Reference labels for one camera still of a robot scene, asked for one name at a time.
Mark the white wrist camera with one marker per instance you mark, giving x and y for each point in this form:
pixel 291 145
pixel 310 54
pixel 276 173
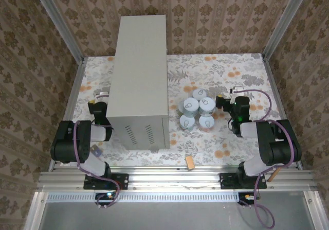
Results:
pixel 102 95
pixel 237 88

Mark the tin can yellow label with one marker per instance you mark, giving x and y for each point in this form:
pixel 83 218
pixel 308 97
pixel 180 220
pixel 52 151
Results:
pixel 199 94

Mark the wooden mallet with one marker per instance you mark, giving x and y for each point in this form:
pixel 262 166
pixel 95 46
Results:
pixel 273 174

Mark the tin can light blue label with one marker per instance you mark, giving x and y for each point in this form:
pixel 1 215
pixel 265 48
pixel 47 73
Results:
pixel 207 104

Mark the tin can pink purple label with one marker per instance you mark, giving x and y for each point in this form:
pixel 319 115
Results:
pixel 206 123

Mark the aluminium frame post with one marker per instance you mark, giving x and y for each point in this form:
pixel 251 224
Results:
pixel 61 26
pixel 285 21

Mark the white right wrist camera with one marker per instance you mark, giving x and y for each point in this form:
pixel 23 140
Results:
pixel 237 88

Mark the tin can white label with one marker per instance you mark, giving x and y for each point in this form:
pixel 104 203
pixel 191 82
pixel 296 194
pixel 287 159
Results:
pixel 190 106

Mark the aluminium lower frame bar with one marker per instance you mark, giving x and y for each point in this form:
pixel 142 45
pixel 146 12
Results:
pixel 314 212
pixel 34 212

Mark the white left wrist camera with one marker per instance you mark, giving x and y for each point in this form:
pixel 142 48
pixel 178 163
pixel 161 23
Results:
pixel 102 95

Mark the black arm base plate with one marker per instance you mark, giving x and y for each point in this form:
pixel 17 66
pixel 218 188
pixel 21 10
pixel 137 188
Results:
pixel 123 181
pixel 226 181

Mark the blue purple toy block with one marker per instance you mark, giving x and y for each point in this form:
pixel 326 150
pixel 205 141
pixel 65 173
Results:
pixel 96 152

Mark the grey metal cabinet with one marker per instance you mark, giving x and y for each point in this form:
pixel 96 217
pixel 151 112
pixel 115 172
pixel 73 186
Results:
pixel 138 73

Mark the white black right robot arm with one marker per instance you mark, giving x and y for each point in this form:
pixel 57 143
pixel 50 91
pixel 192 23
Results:
pixel 280 147

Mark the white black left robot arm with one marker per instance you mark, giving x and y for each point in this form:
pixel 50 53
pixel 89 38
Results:
pixel 66 142

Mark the tin can green brown label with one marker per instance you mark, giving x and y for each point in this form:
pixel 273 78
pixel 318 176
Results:
pixel 187 122

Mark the floral table cover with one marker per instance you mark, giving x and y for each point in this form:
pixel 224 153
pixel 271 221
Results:
pixel 218 142

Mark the aluminium mounting rail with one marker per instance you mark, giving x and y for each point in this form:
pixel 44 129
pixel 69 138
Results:
pixel 167 178

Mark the small wooden block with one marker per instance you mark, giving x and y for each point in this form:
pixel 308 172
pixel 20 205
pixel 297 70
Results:
pixel 190 162

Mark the black electronics board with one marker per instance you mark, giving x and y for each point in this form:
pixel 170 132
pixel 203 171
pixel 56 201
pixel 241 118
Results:
pixel 246 197
pixel 109 195

